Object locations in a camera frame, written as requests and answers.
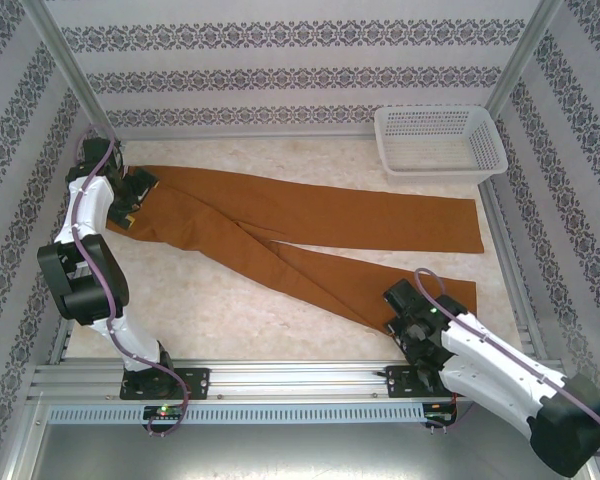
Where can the brown long pants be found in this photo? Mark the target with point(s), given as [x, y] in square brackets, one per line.
[230, 225]

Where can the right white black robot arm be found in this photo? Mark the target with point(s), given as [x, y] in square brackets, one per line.
[500, 350]

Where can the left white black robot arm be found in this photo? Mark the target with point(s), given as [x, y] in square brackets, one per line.
[87, 210]

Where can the white plastic mesh basket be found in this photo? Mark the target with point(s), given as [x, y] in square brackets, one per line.
[430, 176]

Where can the grey metal sheet panel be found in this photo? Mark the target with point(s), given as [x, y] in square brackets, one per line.
[300, 450]

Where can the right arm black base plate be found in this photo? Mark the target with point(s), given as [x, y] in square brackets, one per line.
[400, 382]

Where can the aluminium table edge rail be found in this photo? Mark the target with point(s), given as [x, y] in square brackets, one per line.
[230, 136]

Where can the aluminium mounting rail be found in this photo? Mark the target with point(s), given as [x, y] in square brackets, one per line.
[300, 380]

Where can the aluminium table side rail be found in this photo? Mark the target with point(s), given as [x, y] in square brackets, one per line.
[510, 270]
[60, 340]

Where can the aluminium frame post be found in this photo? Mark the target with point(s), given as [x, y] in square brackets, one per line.
[528, 50]
[62, 45]

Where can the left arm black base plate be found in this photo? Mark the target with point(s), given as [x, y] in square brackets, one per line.
[195, 382]

